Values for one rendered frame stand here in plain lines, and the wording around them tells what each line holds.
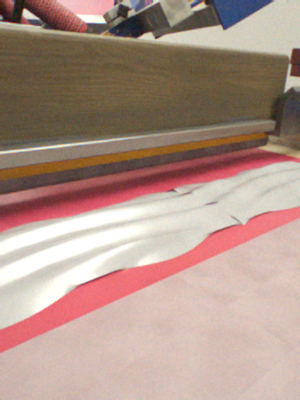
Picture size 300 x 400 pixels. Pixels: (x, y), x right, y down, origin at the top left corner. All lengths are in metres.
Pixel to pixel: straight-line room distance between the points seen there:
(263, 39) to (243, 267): 2.45
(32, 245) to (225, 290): 0.09
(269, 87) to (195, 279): 0.28
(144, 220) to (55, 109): 0.09
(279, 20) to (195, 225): 2.39
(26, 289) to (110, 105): 0.15
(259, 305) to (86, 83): 0.17
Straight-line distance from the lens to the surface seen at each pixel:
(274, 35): 2.58
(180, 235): 0.20
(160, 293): 0.17
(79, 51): 0.26
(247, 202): 0.27
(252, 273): 0.19
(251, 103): 0.40
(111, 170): 0.29
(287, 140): 0.51
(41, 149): 0.23
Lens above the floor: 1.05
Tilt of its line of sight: 21 degrees down
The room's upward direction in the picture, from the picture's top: 4 degrees clockwise
